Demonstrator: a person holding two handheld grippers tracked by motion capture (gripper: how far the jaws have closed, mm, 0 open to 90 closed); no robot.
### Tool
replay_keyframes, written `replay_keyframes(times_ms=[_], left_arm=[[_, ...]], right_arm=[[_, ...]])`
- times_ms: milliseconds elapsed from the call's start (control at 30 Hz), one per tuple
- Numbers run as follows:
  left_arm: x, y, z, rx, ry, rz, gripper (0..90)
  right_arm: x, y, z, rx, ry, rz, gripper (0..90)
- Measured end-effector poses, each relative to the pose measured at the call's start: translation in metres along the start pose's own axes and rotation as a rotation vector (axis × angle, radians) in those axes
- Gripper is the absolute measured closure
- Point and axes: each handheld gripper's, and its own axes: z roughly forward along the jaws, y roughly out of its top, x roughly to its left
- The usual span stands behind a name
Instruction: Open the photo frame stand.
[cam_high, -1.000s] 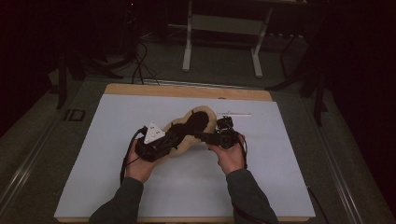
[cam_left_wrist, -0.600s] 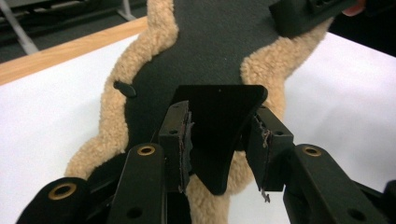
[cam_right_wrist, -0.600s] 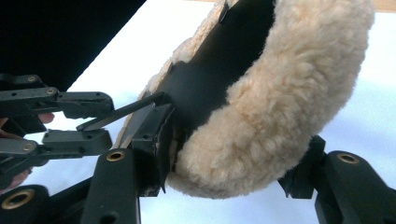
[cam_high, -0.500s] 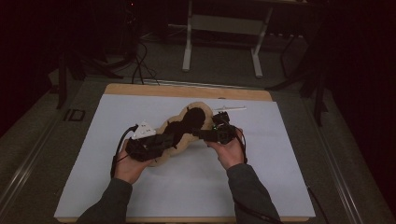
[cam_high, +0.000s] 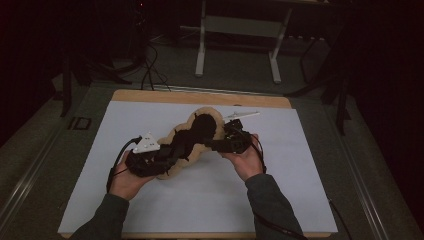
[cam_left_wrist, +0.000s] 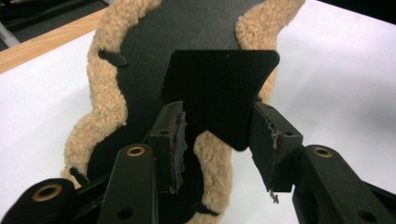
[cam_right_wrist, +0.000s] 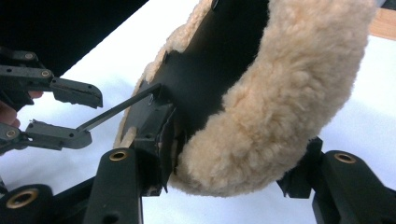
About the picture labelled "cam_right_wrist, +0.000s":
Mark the tan fleece pad black lining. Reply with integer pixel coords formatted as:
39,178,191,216
76,0,379,199

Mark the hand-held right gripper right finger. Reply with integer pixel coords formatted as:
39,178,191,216
276,136,396,224

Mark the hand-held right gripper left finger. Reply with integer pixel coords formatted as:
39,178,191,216
83,136,176,224

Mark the white table mat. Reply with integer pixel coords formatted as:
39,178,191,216
0,0,396,224

